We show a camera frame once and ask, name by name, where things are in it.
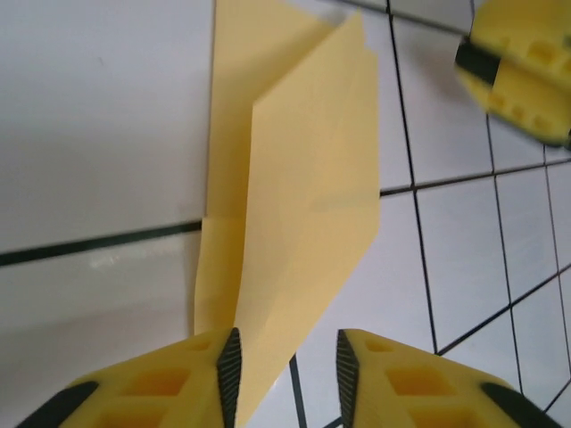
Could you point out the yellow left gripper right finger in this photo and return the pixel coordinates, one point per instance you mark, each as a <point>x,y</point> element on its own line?
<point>410,388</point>

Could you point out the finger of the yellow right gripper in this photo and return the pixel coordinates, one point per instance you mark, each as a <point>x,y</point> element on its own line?
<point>513,31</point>
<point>526,98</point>

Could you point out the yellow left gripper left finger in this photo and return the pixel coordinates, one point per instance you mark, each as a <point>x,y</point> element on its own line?
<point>169,383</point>

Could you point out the yellow cloth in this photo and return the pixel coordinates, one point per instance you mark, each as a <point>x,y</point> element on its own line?
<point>312,178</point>

